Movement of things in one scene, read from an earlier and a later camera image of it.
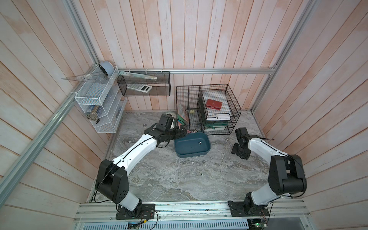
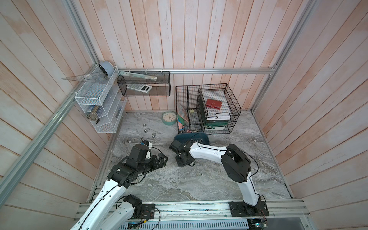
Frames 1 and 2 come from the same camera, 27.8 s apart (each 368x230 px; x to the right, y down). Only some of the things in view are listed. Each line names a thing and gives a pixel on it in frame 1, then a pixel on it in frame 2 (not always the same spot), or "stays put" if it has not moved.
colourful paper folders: [182, 115] stays put
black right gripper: [244, 155] -> [180, 164]
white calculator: [144, 88] stays put
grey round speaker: [107, 67] stays put
